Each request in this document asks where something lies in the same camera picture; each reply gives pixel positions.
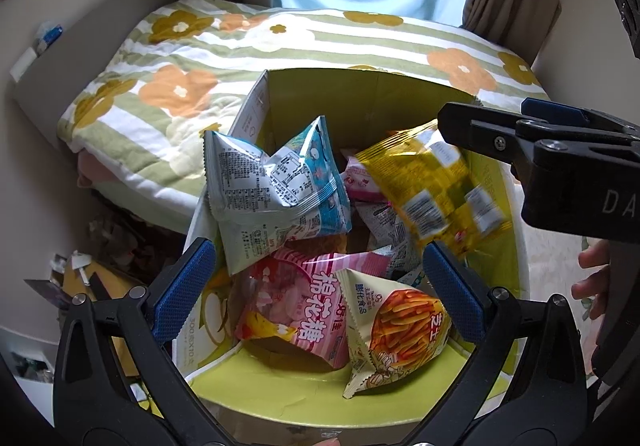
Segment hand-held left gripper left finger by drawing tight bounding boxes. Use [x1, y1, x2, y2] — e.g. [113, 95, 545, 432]
[52, 237, 236, 446]

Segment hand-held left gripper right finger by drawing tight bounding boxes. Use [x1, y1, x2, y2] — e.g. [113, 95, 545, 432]
[400, 241, 588, 446]

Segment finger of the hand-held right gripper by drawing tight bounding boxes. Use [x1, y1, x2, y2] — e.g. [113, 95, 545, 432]
[437, 101, 548, 169]
[520, 98, 640, 128]

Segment white fries snack packet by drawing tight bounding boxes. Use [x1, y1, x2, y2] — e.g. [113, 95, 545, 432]
[335, 266, 453, 399]

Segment golden yellow snack packet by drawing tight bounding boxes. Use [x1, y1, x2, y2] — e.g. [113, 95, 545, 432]
[352, 118, 516, 259]

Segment white pink snack packet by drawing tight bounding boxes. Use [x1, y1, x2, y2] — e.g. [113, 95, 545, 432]
[356, 201, 426, 284]

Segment pink striped marshmallow packet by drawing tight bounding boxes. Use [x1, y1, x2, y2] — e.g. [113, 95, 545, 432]
[234, 248, 391, 372]

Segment pink edged snack packet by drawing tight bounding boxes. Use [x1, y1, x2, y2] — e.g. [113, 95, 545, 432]
[342, 158, 393, 202]

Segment blue white snack packet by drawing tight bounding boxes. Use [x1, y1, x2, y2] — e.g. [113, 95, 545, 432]
[202, 116, 353, 277]

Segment orange olive snack packet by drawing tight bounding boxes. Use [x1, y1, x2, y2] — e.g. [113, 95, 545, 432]
[287, 232, 348, 254]

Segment yellow-green cardboard box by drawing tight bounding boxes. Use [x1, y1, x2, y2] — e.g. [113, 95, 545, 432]
[172, 68, 531, 427]

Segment person's right hand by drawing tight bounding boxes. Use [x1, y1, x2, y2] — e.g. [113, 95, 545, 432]
[571, 240, 613, 322]

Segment dark photo card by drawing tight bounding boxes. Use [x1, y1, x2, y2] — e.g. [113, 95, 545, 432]
[22, 278, 72, 311]

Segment pink cloth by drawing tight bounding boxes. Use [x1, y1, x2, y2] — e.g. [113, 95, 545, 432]
[76, 151, 117, 188]

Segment floral striped quilt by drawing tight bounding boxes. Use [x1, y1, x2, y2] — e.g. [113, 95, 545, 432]
[55, 0, 543, 232]

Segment beige headboard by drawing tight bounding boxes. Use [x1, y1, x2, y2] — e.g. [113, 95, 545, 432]
[10, 0, 186, 127]

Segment small blue white item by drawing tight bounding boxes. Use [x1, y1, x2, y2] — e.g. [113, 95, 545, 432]
[34, 23, 64, 53]

